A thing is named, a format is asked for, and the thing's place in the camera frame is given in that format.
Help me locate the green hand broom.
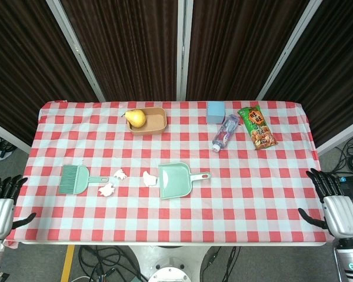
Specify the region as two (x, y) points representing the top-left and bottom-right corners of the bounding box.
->
(58, 164), (109, 195)

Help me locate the light blue cube box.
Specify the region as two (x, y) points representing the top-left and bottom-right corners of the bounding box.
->
(206, 101), (226, 125)

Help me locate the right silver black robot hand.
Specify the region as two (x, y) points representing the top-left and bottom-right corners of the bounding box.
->
(298, 167), (353, 239)

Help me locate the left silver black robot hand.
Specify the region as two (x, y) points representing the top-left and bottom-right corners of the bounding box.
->
(0, 174), (36, 241)

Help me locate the yellow pear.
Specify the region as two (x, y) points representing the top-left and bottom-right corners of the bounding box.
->
(124, 109), (147, 129)

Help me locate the green plastic dustpan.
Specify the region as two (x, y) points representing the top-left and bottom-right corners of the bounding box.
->
(158, 162), (212, 200)

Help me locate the green snack bag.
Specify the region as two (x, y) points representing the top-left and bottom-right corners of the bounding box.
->
(237, 106), (279, 150)

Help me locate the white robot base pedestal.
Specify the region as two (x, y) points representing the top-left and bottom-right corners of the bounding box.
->
(126, 245), (215, 282)

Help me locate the clear plastic water bottle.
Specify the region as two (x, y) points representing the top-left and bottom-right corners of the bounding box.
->
(212, 113), (241, 153)

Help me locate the white partition bottom rail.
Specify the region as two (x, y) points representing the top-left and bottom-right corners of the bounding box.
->
(0, 117), (33, 155)
(316, 116), (353, 156)

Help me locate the red white checkered tablecloth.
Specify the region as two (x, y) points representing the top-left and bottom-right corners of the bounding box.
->
(4, 100), (339, 249)

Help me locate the black floor cable bundle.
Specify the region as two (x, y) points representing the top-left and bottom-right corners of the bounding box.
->
(200, 246), (242, 282)
(77, 245), (149, 282)
(334, 132), (353, 177)
(0, 130), (16, 161)

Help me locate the brown rectangular tray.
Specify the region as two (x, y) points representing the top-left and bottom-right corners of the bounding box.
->
(126, 107), (168, 136)

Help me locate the dark corrugated partition panel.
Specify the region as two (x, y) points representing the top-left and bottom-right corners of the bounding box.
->
(264, 0), (353, 147)
(186, 0), (310, 102)
(60, 0), (178, 102)
(0, 0), (98, 145)

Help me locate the yellow floor tape strip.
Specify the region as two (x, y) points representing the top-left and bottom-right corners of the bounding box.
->
(60, 245), (76, 282)

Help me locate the white partition frame post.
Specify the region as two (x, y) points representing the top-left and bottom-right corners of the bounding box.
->
(255, 0), (324, 102)
(45, 0), (107, 102)
(176, 0), (194, 102)

